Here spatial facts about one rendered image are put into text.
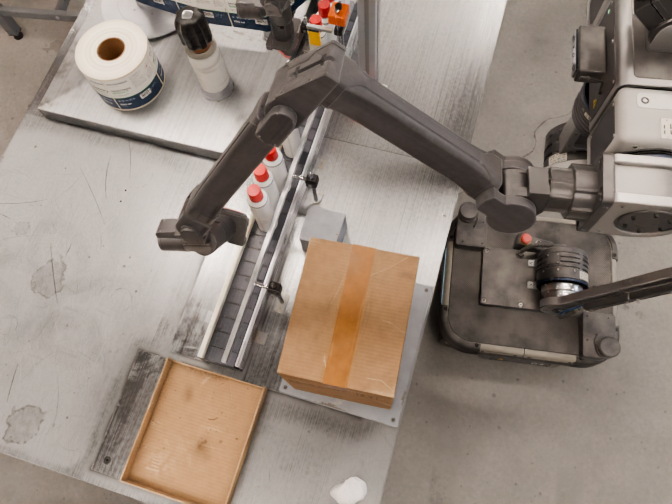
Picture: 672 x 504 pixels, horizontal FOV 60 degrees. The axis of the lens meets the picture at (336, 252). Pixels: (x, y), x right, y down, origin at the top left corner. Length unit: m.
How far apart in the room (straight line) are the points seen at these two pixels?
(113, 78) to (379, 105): 1.03
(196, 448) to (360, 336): 0.54
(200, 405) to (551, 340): 1.24
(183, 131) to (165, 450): 0.86
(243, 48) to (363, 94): 1.08
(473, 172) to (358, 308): 0.44
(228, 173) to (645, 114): 0.65
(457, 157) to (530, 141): 1.87
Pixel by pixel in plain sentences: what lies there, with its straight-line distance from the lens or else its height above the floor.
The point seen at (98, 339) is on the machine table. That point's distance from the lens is 1.66.
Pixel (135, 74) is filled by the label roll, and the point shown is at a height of 1.01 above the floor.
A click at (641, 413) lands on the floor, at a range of 2.51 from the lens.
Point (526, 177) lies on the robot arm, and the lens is 0.97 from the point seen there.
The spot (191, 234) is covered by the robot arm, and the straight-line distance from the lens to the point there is 1.13.
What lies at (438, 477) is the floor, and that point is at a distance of 2.31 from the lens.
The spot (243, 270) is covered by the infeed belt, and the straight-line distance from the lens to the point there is 1.53.
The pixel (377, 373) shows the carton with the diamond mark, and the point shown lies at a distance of 1.19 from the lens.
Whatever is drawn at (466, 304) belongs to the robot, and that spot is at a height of 0.24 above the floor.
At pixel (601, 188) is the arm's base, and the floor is 1.50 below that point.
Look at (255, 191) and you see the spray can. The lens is 1.37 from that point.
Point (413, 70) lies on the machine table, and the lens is 1.84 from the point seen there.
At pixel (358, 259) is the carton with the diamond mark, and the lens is 1.24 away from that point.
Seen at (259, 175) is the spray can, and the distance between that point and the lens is 1.39.
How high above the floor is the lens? 2.30
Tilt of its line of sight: 70 degrees down
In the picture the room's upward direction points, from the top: 10 degrees counter-clockwise
